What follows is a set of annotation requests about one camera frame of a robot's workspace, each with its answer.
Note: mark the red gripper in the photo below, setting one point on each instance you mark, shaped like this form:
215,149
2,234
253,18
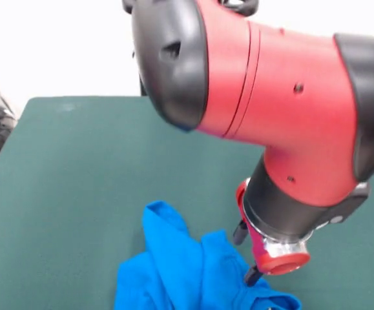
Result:
270,261

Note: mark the blue printed t-shirt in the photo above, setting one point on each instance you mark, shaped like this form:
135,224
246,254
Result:
180,274

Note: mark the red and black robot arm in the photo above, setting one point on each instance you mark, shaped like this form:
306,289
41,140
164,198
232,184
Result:
270,97

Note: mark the dark green tablecloth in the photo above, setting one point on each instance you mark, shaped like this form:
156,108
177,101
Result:
77,177

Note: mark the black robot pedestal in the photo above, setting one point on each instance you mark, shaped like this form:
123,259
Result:
238,4

